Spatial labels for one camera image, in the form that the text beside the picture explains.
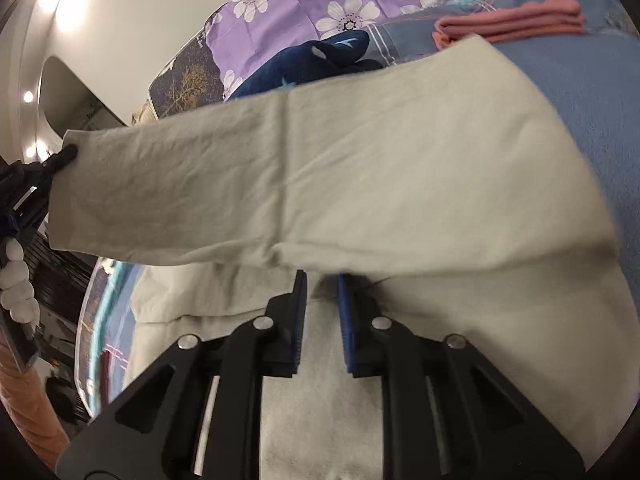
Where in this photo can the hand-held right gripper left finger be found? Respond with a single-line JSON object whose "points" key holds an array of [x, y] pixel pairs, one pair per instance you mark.
{"points": [[299, 320]]}

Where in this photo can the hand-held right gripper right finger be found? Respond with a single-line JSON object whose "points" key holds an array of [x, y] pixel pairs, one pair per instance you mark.
{"points": [[345, 320]]}

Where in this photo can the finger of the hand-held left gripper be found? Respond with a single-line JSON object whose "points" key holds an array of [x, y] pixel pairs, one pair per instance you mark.
{"points": [[62, 156]]}

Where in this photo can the cream cloth garment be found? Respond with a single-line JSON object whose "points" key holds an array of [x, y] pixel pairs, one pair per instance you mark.
{"points": [[350, 160]]}

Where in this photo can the person's left forearm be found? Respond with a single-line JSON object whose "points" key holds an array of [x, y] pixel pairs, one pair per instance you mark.
{"points": [[30, 410]]}

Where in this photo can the person's left hand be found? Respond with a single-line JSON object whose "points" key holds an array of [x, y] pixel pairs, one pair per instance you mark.
{"points": [[15, 280]]}

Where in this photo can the crumpled beige cloth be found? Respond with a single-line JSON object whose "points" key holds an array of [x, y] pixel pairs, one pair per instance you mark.
{"points": [[145, 114]]}

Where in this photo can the dark tree print pillow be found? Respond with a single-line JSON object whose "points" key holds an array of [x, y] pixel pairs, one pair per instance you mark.
{"points": [[190, 80]]}

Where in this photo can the navy star print blanket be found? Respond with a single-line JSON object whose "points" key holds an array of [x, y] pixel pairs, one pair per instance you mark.
{"points": [[310, 65]]}

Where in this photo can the purple floral pillow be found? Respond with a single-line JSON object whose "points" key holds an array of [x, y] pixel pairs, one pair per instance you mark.
{"points": [[300, 5]]}

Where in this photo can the folded pink cloth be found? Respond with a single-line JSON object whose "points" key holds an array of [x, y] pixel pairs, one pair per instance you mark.
{"points": [[525, 20]]}

